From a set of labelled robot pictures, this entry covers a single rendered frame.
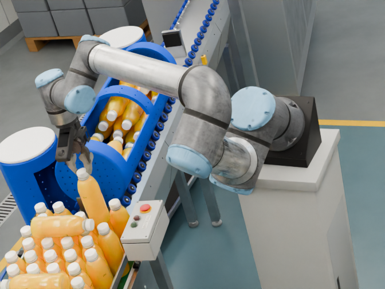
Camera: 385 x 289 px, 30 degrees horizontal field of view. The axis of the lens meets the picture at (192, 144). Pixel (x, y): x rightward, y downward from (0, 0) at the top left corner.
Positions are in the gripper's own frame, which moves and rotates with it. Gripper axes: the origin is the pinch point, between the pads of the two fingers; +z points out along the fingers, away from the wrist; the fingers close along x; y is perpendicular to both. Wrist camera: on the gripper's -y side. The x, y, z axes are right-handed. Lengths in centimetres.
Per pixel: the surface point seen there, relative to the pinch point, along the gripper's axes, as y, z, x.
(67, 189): 23.4, 24.0, 23.3
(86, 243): -14.8, 18.5, -0.5
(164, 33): 151, 22, 16
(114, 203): 5.2, 18.0, -4.5
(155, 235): -6.2, 23.6, -21.4
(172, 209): 121, 115, 29
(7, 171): 48, 31, 65
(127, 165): 29.4, 18.8, -1.6
